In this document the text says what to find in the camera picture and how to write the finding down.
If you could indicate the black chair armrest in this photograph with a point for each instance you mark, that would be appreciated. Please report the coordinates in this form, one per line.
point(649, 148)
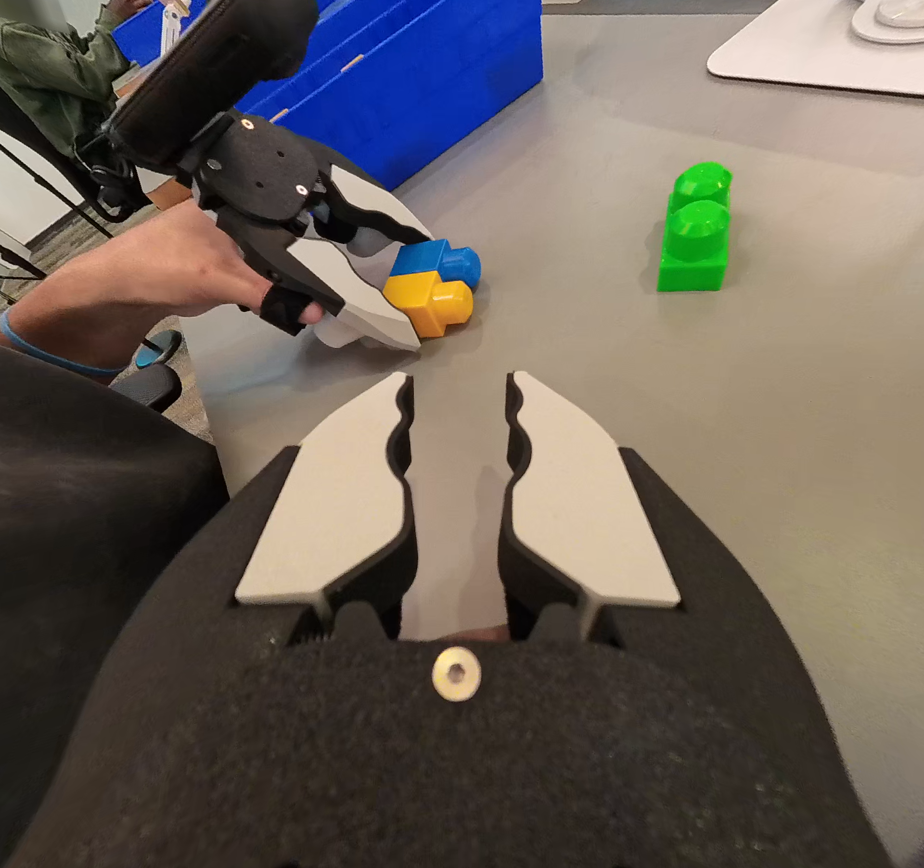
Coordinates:
point(148, 388)

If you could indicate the blue wristband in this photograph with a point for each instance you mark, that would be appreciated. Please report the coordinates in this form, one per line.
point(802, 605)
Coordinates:
point(50, 357)

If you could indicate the person's left forearm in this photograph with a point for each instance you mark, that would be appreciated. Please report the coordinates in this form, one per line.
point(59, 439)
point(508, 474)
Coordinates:
point(65, 319)

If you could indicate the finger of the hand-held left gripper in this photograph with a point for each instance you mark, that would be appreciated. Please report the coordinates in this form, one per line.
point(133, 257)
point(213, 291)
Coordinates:
point(368, 196)
point(354, 290)

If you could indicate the grey desk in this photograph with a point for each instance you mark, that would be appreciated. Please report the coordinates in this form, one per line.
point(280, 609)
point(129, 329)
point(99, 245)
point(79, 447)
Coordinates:
point(650, 413)

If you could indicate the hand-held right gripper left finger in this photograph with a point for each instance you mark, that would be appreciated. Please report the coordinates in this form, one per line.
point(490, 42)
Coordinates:
point(325, 507)

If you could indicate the blue plastic bin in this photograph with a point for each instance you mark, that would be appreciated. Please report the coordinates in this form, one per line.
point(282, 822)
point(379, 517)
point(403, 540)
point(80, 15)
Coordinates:
point(216, 16)
point(433, 66)

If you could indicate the blue toy block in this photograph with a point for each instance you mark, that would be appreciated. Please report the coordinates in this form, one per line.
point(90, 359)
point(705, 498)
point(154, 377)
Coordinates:
point(426, 261)

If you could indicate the small white stand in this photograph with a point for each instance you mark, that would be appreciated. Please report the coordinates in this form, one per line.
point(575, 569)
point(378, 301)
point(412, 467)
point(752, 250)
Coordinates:
point(172, 30)

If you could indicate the white flat base plate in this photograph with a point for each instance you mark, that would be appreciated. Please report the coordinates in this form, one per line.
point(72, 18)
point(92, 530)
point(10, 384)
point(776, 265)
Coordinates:
point(779, 52)

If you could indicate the office chair base with casters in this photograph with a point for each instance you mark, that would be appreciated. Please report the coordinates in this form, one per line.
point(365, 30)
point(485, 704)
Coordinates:
point(155, 349)

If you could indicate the person's left hand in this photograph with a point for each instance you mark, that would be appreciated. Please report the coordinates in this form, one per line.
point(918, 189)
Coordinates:
point(195, 261)

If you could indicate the round pale disc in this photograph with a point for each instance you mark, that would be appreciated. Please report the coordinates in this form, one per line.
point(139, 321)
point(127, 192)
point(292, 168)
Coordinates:
point(902, 9)

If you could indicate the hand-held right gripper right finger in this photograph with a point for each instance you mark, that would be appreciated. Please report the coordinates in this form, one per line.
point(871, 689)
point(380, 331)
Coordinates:
point(592, 507)

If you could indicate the black office chair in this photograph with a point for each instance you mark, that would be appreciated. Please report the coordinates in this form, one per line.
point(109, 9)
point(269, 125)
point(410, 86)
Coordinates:
point(108, 189)

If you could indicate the green double toy block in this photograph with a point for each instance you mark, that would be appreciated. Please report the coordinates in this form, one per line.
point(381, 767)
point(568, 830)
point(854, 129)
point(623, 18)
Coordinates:
point(693, 254)

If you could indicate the yellow toy block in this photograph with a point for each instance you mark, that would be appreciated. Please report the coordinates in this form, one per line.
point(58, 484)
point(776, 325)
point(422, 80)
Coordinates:
point(433, 308)

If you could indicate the person's dark sweatshirt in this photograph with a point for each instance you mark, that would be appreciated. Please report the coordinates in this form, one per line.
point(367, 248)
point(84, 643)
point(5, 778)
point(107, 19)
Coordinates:
point(86, 521)

